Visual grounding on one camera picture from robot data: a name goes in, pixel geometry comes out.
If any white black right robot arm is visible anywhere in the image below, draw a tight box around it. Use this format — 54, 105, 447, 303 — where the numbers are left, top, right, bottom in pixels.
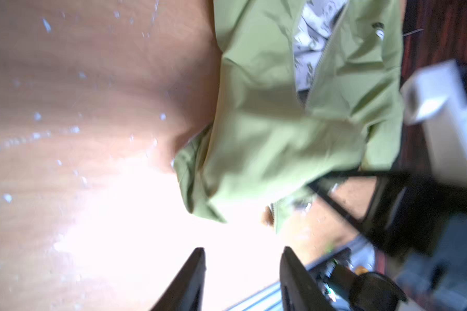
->
308, 170, 467, 310

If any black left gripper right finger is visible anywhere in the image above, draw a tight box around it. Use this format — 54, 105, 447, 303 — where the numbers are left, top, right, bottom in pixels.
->
280, 246, 334, 311

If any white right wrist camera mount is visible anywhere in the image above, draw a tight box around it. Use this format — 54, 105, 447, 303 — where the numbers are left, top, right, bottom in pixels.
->
400, 60, 467, 186

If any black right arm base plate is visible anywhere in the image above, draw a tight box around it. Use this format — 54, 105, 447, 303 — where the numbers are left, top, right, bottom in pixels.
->
308, 245, 376, 309

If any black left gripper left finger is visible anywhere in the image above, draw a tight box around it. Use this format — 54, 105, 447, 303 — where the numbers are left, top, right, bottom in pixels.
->
151, 248, 206, 311

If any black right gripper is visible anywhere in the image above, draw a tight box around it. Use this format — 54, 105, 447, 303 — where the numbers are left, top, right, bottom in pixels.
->
307, 169, 467, 257

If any green Snoopy zip jacket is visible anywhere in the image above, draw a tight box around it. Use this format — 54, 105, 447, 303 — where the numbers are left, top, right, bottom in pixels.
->
174, 1, 403, 229

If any aluminium front frame rail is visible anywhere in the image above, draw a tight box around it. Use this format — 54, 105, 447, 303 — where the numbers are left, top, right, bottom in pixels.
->
228, 237, 376, 310

